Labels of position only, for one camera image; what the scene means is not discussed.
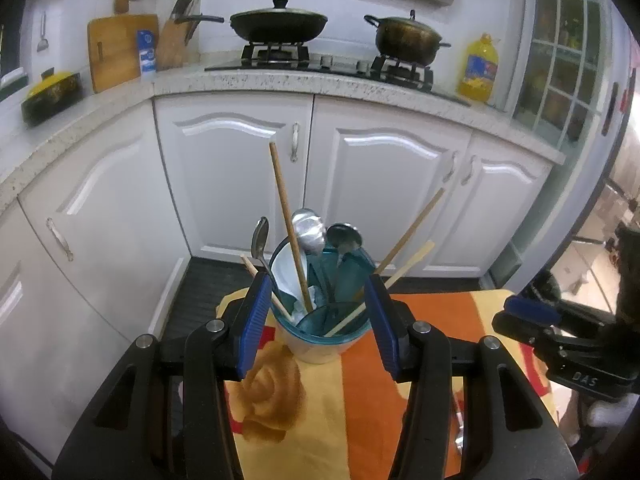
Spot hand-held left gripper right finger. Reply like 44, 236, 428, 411
364, 274, 581, 480

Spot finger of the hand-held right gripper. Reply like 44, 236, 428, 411
492, 296, 561, 346
520, 271, 601, 326

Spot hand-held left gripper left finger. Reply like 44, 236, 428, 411
52, 272, 273, 480

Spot pale wooden chopstick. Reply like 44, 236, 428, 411
240, 255, 297, 323
325, 240, 436, 337

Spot floral ceramic utensil cup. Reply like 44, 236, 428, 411
267, 240, 376, 365

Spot steel spoon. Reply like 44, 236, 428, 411
291, 208, 327, 257
251, 216, 288, 311
452, 395, 468, 453
326, 223, 363, 266

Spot brown wooden chopstick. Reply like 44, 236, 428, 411
269, 141, 314, 313
372, 187, 446, 276

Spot person's right hand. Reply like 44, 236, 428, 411
585, 392, 638, 431

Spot white cabinet door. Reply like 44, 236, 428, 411
311, 96, 473, 273
17, 104, 192, 343
432, 132, 557, 278
154, 94, 315, 261
0, 199, 166, 461

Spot orange yellow printed blanket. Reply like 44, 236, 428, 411
215, 287, 558, 480

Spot yellow cooking oil bottle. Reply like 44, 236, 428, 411
456, 33, 501, 104

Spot glass door cabinet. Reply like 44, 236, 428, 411
514, 0, 618, 153

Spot black gas stove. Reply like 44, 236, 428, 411
204, 42, 471, 107

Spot blue white carton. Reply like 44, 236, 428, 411
137, 29, 159, 77

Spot dark cooking pot with lid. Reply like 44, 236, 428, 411
363, 9, 452, 67

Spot wooden knife block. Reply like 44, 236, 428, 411
156, 0, 202, 72

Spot black frying pan with lid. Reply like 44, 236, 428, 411
174, 0, 329, 44

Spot wooden cutting board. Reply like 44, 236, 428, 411
87, 13, 160, 94

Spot black casserole with yellow lid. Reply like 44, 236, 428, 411
20, 69, 84, 127

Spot metal peeler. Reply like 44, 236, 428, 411
35, 10, 51, 54

